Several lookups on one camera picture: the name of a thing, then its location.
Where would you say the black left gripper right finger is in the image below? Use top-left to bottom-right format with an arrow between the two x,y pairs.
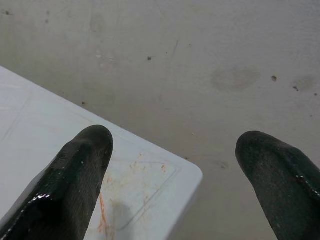
235,130 -> 320,240

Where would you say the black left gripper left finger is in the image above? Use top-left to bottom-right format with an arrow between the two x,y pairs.
0,124 -> 114,240

